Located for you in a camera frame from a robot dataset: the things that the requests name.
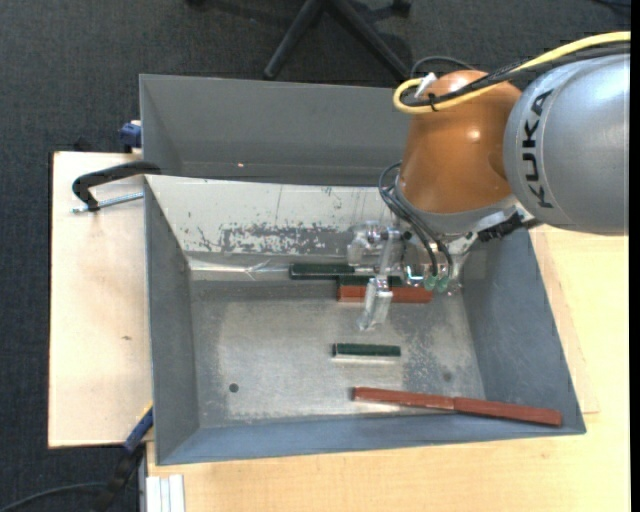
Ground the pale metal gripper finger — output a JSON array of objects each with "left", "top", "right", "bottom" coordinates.
[
  {"left": 368, "top": 290, "right": 395, "bottom": 330},
  {"left": 356, "top": 277, "right": 383, "bottom": 331}
]

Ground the red-brown flat block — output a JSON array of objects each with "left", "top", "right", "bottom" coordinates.
[
  {"left": 452, "top": 396, "right": 564, "bottom": 428},
  {"left": 351, "top": 386, "right": 457, "bottom": 412},
  {"left": 336, "top": 283, "right": 434, "bottom": 304}
]

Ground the grey metal bin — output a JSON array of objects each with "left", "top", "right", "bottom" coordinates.
[{"left": 138, "top": 73, "right": 587, "bottom": 466}]

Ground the black cylinder on white bracket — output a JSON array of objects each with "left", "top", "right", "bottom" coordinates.
[{"left": 444, "top": 209, "right": 532, "bottom": 257}]

